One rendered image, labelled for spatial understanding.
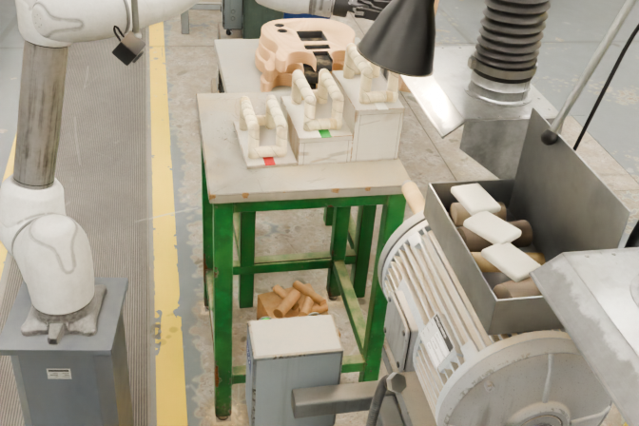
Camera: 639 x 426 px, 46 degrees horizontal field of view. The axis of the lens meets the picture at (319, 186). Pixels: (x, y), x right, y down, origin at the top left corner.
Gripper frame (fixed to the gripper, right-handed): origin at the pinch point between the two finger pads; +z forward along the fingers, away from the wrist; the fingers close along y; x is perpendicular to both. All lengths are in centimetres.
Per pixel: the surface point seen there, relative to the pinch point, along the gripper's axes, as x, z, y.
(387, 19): 21, -8, 73
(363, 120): -33.7, -6.6, -3.6
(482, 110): 11, 10, 78
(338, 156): -45.7, -11.8, -1.7
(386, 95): -26.9, -1.5, -8.3
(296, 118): -39.8, -26.1, -9.1
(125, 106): -145, -139, -196
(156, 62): -143, -140, -261
